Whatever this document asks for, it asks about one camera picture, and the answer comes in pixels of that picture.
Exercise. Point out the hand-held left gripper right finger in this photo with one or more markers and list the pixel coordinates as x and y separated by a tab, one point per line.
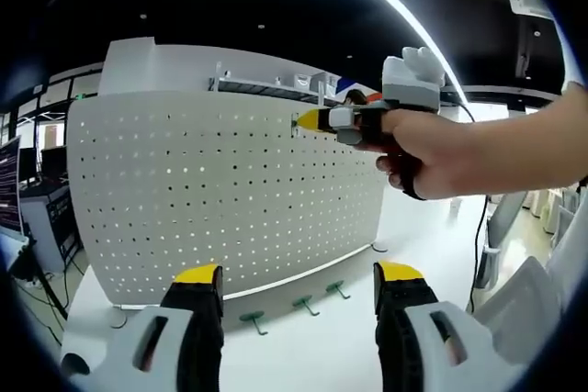
395	341

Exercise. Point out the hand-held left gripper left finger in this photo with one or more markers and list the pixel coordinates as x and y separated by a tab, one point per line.
202	341

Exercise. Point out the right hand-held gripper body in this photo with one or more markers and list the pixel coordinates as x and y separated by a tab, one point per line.
409	89

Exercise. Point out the white perforated mounting plate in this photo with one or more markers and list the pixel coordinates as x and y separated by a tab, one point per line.
206	199

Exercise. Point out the person's right hand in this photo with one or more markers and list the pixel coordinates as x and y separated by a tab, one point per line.
436	153

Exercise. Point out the ceiling light strip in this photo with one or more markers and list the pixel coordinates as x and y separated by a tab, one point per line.
404	11

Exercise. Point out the grey metal shelf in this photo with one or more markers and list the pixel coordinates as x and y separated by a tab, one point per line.
266	86

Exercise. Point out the white mesh office chair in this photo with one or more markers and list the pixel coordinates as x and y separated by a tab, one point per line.
523	305

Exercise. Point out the grey office chair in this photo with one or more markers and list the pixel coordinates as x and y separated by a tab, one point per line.
503	222

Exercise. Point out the black equipment cabinet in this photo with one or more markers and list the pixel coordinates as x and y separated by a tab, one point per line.
59	227

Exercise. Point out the white square pillar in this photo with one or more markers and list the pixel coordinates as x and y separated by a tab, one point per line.
126	66

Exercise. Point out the laptop screen at left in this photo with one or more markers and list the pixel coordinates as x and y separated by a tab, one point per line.
9	185

